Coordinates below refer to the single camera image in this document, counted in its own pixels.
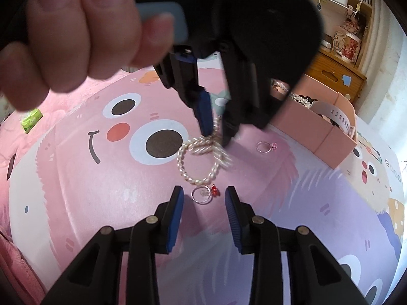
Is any green packet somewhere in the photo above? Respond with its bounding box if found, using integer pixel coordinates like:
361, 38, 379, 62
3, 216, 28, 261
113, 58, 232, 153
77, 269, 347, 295
21, 108, 43, 133

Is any white pearl bracelet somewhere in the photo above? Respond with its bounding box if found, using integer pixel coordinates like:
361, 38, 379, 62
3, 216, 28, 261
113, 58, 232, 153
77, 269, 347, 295
272, 79, 291, 94

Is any cartoon printed tablecloth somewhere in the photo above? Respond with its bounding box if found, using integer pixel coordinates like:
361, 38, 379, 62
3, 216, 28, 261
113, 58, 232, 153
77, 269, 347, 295
6, 54, 407, 305

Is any white leaf print curtain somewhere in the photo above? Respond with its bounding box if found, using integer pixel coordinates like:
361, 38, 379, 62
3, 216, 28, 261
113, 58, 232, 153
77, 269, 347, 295
350, 0, 407, 166

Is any long pearl necklace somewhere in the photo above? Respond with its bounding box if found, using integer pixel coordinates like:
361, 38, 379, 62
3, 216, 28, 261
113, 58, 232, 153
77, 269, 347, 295
176, 114, 234, 185

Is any red patterned cup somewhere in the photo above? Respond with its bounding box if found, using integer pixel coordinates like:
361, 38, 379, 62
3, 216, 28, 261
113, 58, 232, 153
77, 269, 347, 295
342, 32, 362, 66

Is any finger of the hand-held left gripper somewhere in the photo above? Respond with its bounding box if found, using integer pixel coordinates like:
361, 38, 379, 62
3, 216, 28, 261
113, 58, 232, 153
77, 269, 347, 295
219, 43, 284, 148
153, 44, 213, 138

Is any beige patterned bag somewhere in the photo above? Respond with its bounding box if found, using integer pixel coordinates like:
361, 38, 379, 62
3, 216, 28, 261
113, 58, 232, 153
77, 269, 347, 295
332, 19, 354, 55

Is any pink storage box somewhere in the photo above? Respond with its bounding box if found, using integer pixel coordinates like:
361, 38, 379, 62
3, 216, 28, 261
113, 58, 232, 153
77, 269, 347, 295
267, 73, 358, 170

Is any silver ring with red stone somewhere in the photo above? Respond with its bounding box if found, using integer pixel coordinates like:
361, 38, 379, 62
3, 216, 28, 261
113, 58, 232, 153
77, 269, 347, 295
191, 184, 221, 204

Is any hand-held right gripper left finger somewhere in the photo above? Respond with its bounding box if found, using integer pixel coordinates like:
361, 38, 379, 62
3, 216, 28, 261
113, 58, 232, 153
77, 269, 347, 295
41, 186, 185, 305

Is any person's left hand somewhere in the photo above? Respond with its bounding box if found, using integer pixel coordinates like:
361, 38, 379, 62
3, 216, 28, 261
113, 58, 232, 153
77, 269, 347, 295
0, 0, 175, 113

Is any wooden desk hutch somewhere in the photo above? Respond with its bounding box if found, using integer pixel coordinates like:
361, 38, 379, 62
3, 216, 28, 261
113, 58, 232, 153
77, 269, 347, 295
299, 0, 375, 68

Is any silver ring with pink stone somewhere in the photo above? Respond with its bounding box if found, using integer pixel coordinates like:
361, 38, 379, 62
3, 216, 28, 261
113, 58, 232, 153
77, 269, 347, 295
256, 141, 279, 154

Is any wooden desk with drawers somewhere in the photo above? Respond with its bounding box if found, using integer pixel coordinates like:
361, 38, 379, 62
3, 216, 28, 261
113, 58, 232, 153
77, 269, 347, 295
305, 48, 366, 104

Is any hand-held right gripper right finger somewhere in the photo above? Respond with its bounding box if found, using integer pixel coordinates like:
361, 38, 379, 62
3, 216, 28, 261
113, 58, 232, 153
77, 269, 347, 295
224, 186, 371, 305

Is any rhinestone leaf necklace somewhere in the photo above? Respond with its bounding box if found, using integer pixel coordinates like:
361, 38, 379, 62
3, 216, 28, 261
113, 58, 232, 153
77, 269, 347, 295
288, 91, 315, 107

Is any smartwatch with pink band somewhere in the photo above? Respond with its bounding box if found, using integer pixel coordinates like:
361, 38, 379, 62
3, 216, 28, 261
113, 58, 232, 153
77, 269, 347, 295
310, 100, 356, 140

